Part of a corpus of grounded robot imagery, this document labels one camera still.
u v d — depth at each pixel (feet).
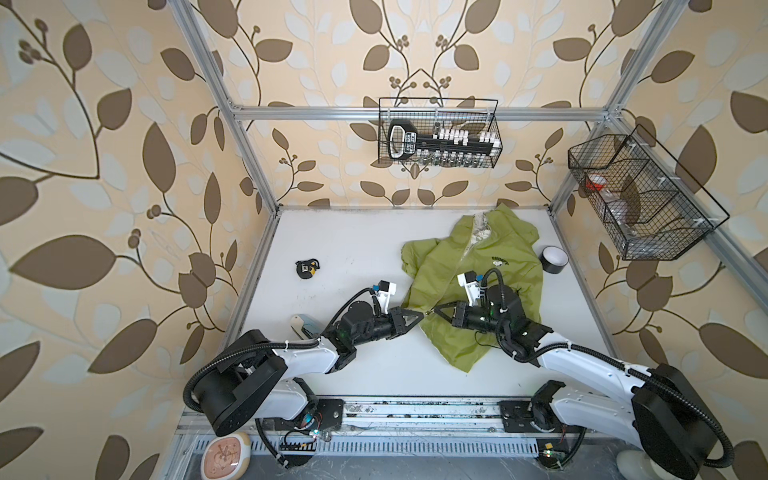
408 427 2.42
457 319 2.33
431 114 2.97
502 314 2.02
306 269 3.25
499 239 3.46
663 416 1.32
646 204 2.47
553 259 3.43
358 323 2.11
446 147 2.73
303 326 2.84
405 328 2.40
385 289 2.52
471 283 2.47
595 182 2.64
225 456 2.20
